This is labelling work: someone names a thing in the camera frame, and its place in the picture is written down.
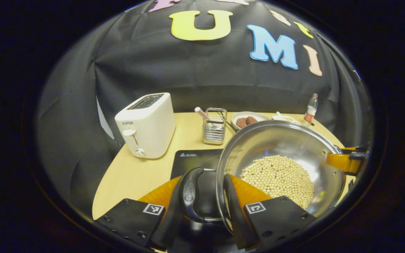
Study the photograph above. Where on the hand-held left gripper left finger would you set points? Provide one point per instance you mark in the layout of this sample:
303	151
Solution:
169	225

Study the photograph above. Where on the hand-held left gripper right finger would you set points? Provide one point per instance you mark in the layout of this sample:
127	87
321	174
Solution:
236	218

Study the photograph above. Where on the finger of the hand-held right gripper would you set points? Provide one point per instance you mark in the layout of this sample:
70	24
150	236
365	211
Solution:
353	149
343	161

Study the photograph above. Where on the black induction cooktop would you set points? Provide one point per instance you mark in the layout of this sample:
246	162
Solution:
192	160

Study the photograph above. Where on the clear plastic bottle red label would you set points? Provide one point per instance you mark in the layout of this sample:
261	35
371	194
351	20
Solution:
310	110

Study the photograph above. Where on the pile of soybeans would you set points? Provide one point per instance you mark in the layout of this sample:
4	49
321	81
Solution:
280	179

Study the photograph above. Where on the white divided dish with beans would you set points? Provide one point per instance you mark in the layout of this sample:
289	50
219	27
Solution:
284	117

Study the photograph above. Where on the brown meat piece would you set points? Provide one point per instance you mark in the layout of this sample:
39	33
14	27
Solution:
241	122
251	119

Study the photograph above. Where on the white toaster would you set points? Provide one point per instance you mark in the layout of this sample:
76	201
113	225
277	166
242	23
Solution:
149	130

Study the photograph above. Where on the white round plate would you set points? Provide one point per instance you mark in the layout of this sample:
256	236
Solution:
250	114

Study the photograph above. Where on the pink stick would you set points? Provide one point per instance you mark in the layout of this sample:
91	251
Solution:
201	113

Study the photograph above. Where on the black backdrop cloth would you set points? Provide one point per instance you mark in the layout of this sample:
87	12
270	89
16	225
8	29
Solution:
146	63

